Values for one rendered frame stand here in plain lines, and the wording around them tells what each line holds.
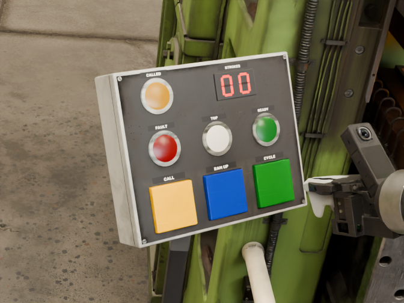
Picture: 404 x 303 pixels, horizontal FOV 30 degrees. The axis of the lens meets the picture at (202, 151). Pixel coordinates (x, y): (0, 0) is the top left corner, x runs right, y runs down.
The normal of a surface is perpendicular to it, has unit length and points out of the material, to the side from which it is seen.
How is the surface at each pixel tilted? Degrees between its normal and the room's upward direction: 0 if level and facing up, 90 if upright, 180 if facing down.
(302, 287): 90
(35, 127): 0
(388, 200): 76
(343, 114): 90
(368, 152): 28
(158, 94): 59
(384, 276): 90
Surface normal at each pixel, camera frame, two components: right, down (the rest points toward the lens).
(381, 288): 0.09, 0.52
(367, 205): -0.86, 0.17
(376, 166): 0.36, -0.52
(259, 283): -0.37, -0.79
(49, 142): 0.12, -0.85
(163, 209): 0.50, 0.00
